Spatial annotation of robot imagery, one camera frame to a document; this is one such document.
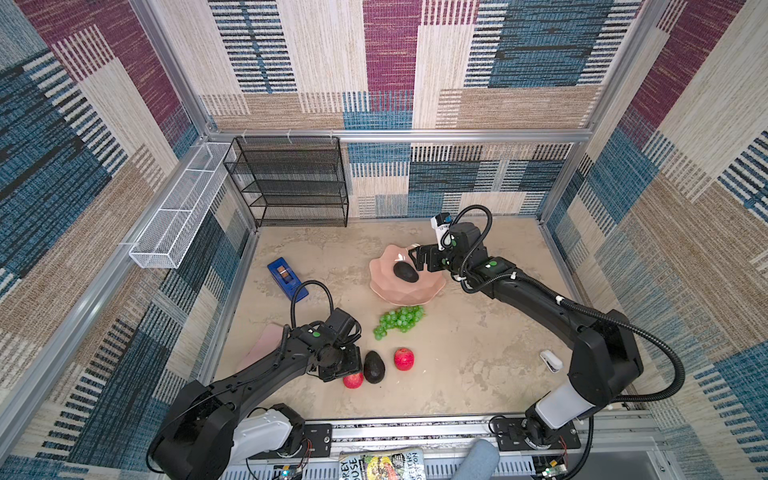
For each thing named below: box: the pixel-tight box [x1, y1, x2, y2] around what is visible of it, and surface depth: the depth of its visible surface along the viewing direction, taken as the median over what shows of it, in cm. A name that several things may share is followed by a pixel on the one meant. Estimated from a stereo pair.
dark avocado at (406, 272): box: [393, 261, 419, 283], surface depth 104 cm
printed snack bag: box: [338, 448, 427, 480], surface depth 70 cm
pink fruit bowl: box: [369, 244, 446, 306], surface depth 103 cm
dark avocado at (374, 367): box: [364, 350, 386, 384], surface depth 82 cm
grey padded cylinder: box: [452, 438, 500, 480], surface depth 70 cm
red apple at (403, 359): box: [393, 348, 415, 371], surface depth 84 cm
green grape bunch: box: [373, 305, 425, 341], surface depth 91 cm
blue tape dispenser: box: [267, 257, 309, 303], surface depth 101 cm
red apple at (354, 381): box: [343, 372, 365, 389], surface depth 81 cm
